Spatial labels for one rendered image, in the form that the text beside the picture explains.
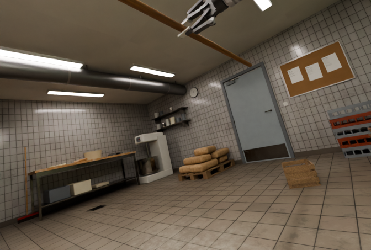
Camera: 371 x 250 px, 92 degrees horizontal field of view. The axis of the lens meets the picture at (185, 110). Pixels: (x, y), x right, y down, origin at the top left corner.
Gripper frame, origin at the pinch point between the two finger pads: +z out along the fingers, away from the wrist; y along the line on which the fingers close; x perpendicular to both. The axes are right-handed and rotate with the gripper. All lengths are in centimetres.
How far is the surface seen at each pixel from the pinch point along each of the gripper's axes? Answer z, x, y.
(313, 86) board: -18, 363, -8
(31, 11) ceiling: 187, -16, -142
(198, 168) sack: 201, 234, 94
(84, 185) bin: 424, 102, 78
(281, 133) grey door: 63, 364, 66
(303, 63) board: -17, 363, -57
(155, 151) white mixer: 401, 301, 39
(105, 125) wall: 491, 203, -71
